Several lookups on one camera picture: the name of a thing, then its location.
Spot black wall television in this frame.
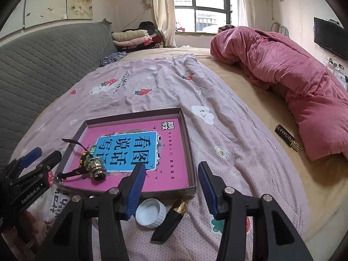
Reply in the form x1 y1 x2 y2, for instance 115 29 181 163
313 17 348 60

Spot metal chair back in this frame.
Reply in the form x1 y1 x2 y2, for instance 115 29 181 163
271 22 289 36

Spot blue patterned cloth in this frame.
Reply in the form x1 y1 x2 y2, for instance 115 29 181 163
100 51 128 67

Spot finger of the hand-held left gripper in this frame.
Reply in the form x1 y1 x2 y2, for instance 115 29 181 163
8 147 43 175
26 150 63 181

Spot gold metal knob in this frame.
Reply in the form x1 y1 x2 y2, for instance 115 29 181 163
87 156 108 182

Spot pink folded cloth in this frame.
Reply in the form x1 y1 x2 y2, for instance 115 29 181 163
113 36 153 49

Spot black gold rectangular case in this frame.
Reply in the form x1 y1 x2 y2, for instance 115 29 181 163
274 124 300 151

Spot dark clothes pile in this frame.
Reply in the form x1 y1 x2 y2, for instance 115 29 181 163
122 21 164 50

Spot pink quilt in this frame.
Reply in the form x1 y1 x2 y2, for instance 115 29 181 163
210 26 348 162

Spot floral wall poster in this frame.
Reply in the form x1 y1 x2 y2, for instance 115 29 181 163
23 0 94 29

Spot cluttered wall shelf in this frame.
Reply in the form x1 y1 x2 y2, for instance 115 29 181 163
323 55 348 83

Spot pink strawberry printed blanket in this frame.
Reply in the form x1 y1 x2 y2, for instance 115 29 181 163
8 56 310 261

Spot black yellow wrist watch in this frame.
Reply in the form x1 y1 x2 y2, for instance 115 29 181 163
56 138 95 181

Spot white plastic bottle cap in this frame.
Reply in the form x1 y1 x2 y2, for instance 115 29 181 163
135 198 167 228

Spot grey cardboard box pink bottom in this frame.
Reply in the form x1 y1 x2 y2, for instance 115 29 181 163
54 108 197 199

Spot grey quilted headboard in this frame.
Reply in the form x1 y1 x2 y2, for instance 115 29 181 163
0 21 118 166

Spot beige folded cloth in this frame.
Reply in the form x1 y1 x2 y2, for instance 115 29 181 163
111 30 150 43

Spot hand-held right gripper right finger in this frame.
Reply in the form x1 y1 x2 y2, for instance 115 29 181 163
197 161 314 261

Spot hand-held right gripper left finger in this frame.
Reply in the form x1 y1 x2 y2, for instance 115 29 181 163
35 163 147 261

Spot window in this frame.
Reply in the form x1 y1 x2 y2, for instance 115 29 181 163
172 0 240 33

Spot cream curtain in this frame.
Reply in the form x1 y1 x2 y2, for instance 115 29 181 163
238 0 256 28
151 0 177 48

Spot black gold lipstick tube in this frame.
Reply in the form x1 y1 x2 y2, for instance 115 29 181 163
151 198 188 244

